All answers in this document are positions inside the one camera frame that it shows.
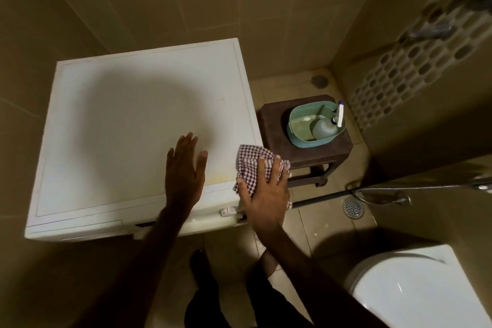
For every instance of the round dark floor drain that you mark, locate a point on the round dark floor drain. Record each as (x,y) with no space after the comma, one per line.
(319,80)

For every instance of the white detergent drawer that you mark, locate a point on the white detergent drawer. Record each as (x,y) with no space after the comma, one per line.
(77,231)

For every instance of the white spray bottle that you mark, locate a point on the white spray bottle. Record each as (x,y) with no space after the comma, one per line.
(324,128)

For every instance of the person's left hand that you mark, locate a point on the person's left hand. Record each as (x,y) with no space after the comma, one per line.
(184,181)

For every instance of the person's dark shorts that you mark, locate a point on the person's dark shorts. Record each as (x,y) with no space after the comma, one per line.
(246,304)

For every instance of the black white striped scrubber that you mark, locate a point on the black white striped scrubber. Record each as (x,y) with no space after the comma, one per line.
(248,160)

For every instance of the person's right hand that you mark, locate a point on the person's right hand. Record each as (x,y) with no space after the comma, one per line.
(267,203)

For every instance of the person's left forearm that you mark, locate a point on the person's left forearm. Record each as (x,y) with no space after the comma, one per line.
(130,274)

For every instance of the chrome wall spout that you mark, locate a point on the chrome wall spout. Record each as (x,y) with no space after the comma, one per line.
(432,31)

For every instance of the teal plastic basket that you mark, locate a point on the teal plastic basket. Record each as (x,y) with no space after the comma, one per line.
(300,135)

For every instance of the white toilet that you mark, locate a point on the white toilet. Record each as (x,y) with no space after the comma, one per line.
(415,289)

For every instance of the white washing machine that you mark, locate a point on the white washing machine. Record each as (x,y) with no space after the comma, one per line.
(134,128)

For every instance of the person's right forearm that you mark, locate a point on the person's right forearm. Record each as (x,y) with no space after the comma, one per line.
(315,281)

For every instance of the round metal floor drain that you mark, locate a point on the round metal floor drain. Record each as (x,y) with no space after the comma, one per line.
(353,208)

